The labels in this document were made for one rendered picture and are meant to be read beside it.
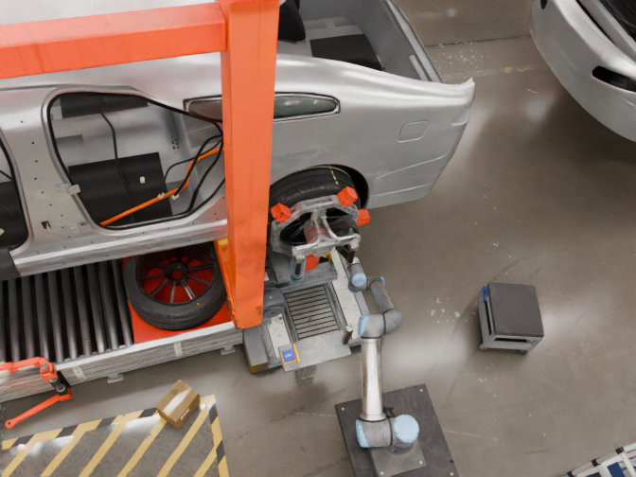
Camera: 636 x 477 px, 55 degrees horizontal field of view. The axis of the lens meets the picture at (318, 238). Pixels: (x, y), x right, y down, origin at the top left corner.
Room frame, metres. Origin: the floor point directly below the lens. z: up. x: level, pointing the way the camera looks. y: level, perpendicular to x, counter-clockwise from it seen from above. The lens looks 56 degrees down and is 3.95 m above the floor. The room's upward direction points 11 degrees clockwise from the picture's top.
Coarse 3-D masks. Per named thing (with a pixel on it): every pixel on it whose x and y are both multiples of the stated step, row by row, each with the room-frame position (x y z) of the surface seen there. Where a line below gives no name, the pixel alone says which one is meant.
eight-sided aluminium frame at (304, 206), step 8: (312, 200) 2.14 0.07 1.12; (320, 200) 2.15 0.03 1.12; (328, 200) 2.18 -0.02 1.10; (336, 200) 2.17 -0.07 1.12; (296, 208) 2.07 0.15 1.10; (304, 208) 2.07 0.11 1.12; (312, 208) 2.09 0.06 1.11; (320, 208) 2.11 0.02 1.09; (344, 208) 2.19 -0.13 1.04; (352, 208) 2.22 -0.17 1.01; (296, 216) 2.05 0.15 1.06; (352, 216) 2.21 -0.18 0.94; (272, 224) 2.03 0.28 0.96; (280, 224) 2.01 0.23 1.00; (288, 224) 2.03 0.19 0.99; (272, 232) 2.03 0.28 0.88; (336, 232) 2.24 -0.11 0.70; (344, 232) 2.25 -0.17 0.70; (352, 232) 2.22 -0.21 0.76; (272, 240) 2.03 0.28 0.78; (280, 248) 2.01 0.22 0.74; (288, 248) 2.08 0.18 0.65
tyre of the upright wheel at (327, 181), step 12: (312, 168) 2.32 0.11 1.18; (324, 168) 2.35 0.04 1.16; (288, 180) 2.23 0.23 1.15; (300, 180) 2.23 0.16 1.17; (312, 180) 2.24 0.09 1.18; (324, 180) 2.27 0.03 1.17; (336, 180) 2.30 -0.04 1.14; (348, 180) 2.39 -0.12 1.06; (276, 192) 2.16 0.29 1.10; (288, 192) 2.15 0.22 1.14; (300, 192) 2.15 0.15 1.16; (312, 192) 2.17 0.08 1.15; (324, 192) 2.21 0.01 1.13; (336, 192) 2.24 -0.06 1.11; (288, 204) 2.11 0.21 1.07; (360, 204) 2.33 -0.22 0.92
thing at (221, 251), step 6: (216, 240) 2.02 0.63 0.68; (216, 246) 2.00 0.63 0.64; (222, 246) 1.99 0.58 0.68; (216, 252) 2.02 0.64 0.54; (222, 252) 1.95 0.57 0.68; (222, 258) 1.90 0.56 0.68; (228, 258) 1.91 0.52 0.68; (222, 264) 1.86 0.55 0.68; (228, 264) 1.84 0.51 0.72; (222, 270) 1.83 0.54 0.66; (228, 270) 1.78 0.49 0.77; (222, 276) 1.84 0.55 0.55; (228, 276) 1.78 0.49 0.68; (228, 282) 1.74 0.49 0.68; (228, 288) 1.70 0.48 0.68; (228, 294) 1.69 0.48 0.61
